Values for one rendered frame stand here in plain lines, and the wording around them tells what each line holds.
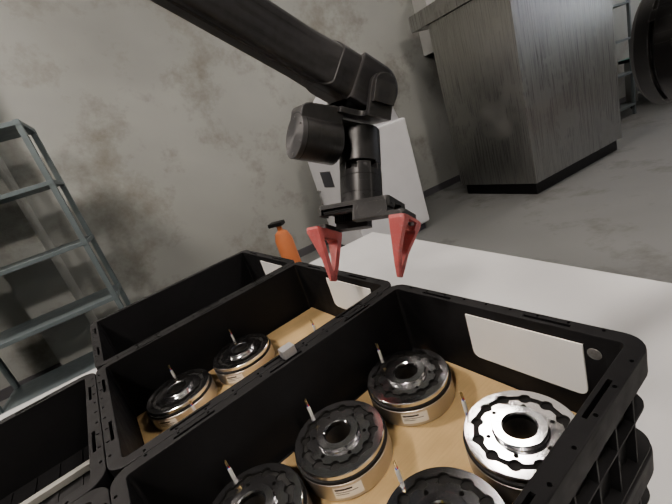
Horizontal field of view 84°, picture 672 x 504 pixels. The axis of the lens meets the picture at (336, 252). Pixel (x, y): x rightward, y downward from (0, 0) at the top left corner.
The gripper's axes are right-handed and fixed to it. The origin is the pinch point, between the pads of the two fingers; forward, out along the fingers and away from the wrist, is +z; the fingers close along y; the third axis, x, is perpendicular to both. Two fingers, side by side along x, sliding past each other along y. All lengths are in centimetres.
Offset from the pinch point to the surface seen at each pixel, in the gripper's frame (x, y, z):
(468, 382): 4.4, 11.4, 14.0
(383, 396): -2.8, 3.1, 14.8
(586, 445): -14.6, 22.3, 13.3
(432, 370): 1.2, 7.9, 12.2
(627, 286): 48, 34, 3
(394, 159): 256, -87, -117
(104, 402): -15.8, -31.0, 15.8
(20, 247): 73, -304, -40
